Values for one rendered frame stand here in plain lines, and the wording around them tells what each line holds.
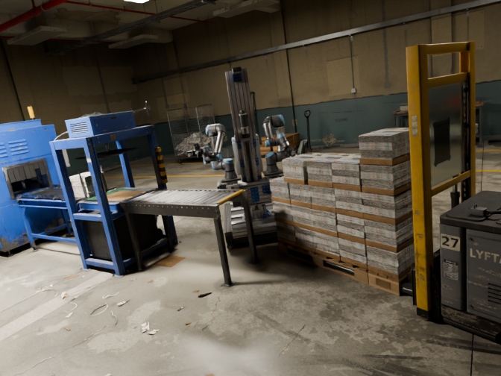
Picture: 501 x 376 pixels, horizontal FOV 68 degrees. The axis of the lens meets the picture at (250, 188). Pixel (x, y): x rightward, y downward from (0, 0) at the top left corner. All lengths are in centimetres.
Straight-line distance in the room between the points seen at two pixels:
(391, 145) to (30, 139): 515
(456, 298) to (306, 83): 858
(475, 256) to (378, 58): 792
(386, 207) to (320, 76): 780
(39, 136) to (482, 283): 587
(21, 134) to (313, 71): 723
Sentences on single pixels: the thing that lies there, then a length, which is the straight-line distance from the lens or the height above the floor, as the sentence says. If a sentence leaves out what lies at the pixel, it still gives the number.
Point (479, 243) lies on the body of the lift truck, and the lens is 261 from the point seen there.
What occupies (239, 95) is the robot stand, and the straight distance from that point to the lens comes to 443.
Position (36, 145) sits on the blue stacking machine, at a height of 148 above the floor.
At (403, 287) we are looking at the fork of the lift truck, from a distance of 326.
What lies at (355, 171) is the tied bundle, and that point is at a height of 100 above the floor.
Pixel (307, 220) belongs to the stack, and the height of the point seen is 47.
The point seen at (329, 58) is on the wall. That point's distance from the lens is 1046.
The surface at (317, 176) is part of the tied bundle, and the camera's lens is 338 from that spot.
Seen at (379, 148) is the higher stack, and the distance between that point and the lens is 294.
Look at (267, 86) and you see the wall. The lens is 1125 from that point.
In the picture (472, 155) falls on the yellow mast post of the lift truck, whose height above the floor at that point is 105.
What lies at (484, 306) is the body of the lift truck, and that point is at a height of 25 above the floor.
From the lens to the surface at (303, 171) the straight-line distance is 349.
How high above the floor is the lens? 169
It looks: 13 degrees down
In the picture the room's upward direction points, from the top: 9 degrees counter-clockwise
